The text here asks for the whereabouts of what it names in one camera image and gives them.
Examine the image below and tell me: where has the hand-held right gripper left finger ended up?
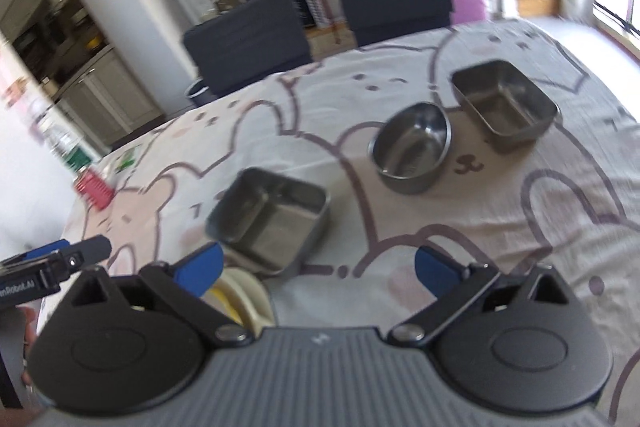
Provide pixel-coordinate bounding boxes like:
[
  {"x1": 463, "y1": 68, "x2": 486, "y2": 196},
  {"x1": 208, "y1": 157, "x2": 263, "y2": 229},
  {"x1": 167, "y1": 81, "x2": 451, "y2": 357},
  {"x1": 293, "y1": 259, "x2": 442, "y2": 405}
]
[{"x1": 71, "y1": 242, "x2": 254, "y2": 350}]

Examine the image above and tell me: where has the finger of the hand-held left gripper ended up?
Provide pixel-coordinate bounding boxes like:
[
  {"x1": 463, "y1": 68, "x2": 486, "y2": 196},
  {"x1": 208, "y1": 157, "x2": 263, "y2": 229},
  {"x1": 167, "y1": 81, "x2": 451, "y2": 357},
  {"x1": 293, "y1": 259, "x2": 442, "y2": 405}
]
[
  {"x1": 20, "y1": 238, "x2": 71, "y2": 262},
  {"x1": 62, "y1": 235, "x2": 113, "y2": 269}
]

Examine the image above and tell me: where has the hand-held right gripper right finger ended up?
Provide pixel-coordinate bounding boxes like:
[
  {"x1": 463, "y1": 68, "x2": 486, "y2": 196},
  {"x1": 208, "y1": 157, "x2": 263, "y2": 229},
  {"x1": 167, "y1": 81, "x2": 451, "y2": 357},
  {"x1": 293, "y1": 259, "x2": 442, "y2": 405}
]
[{"x1": 391, "y1": 246, "x2": 571, "y2": 349}]

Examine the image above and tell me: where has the cream bowl with handles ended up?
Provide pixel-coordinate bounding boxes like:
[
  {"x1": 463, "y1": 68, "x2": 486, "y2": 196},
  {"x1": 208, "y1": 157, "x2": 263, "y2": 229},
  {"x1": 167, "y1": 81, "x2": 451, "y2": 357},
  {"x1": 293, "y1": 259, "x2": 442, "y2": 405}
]
[{"x1": 220, "y1": 269, "x2": 277, "y2": 334}]

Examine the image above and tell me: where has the large square steel tray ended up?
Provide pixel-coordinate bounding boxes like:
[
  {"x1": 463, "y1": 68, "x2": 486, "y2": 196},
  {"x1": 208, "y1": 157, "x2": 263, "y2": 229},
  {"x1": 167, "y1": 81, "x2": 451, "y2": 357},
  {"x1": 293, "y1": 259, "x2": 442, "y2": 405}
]
[{"x1": 205, "y1": 167, "x2": 332, "y2": 277}]

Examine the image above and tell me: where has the round steel bowl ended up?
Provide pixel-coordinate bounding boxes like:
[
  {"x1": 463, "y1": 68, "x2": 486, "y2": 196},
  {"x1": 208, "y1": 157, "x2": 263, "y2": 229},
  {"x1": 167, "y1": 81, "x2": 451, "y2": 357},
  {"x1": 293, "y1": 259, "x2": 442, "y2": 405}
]
[{"x1": 368, "y1": 103, "x2": 452, "y2": 196}]

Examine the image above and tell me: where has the small rectangular steel container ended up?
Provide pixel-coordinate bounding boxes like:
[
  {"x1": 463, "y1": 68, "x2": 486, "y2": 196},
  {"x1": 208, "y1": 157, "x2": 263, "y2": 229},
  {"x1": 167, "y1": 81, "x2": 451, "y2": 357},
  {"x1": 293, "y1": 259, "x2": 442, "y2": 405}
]
[{"x1": 451, "y1": 60, "x2": 560, "y2": 154}]

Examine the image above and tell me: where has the person's left hand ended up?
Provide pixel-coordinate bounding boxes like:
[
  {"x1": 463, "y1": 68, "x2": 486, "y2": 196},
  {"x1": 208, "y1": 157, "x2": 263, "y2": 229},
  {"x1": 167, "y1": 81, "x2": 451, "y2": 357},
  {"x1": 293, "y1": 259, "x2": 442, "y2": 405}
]
[{"x1": 20, "y1": 306, "x2": 41, "y2": 360}]

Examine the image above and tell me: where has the bear-print tablecloth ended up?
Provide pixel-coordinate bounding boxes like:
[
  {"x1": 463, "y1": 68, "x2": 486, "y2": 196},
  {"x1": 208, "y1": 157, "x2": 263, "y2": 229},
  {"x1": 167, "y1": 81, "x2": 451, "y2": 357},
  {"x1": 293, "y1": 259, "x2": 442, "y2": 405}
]
[{"x1": 37, "y1": 19, "x2": 640, "y2": 427}]

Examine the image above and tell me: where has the red drink can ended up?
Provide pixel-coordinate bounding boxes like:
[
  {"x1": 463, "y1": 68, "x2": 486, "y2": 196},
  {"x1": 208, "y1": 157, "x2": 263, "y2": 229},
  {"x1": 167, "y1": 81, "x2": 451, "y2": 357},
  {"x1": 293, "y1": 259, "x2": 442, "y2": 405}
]
[{"x1": 75, "y1": 169, "x2": 116, "y2": 212}]

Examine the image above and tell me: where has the green packet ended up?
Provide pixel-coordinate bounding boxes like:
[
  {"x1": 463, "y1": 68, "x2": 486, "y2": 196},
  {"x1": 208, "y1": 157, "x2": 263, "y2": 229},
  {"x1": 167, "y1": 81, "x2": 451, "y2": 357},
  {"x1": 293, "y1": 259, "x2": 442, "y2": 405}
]
[{"x1": 112, "y1": 147, "x2": 141, "y2": 172}]

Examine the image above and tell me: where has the clear plastic water bottle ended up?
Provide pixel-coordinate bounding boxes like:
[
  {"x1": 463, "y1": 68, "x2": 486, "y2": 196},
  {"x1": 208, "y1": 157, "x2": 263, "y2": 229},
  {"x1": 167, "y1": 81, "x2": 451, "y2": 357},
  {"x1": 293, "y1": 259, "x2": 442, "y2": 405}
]
[{"x1": 37, "y1": 112, "x2": 93, "y2": 172}]

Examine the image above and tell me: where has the beige kitchen cabinet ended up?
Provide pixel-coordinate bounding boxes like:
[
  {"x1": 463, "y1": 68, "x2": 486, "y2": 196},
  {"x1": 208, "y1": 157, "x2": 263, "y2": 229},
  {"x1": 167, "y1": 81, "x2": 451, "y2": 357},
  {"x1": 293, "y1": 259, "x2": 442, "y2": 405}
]
[{"x1": 55, "y1": 47, "x2": 166, "y2": 148}]

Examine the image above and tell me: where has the dark waste bin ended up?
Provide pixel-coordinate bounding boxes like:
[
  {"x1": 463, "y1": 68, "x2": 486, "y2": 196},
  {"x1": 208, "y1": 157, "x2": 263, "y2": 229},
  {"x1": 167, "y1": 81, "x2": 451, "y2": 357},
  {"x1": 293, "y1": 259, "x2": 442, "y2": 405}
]
[{"x1": 185, "y1": 77, "x2": 218, "y2": 108}]

